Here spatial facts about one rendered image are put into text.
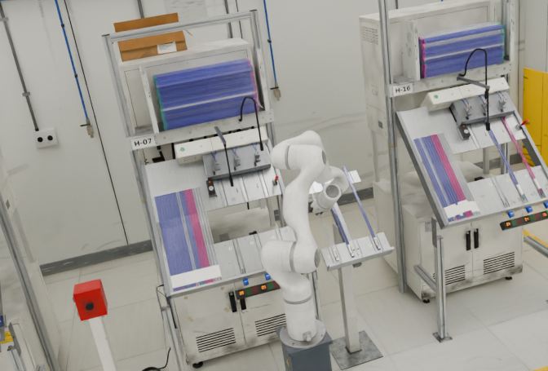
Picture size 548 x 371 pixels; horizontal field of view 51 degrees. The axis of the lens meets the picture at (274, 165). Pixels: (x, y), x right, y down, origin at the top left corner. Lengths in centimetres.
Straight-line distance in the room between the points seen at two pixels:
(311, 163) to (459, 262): 171
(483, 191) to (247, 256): 133
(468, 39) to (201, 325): 217
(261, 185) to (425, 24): 134
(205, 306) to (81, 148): 186
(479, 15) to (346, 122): 166
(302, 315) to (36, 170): 287
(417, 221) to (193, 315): 138
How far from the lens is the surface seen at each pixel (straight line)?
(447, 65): 338
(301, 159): 222
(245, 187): 300
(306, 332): 237
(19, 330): 331
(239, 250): 288
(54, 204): 475
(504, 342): 352
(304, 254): 216
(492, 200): 329
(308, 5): 460
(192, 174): 304
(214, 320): 332
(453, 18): 358
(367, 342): 347
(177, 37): 325
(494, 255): 381
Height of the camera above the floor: 218
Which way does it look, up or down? 21 degrees down
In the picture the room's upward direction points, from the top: 8 degrees counter-clockwise
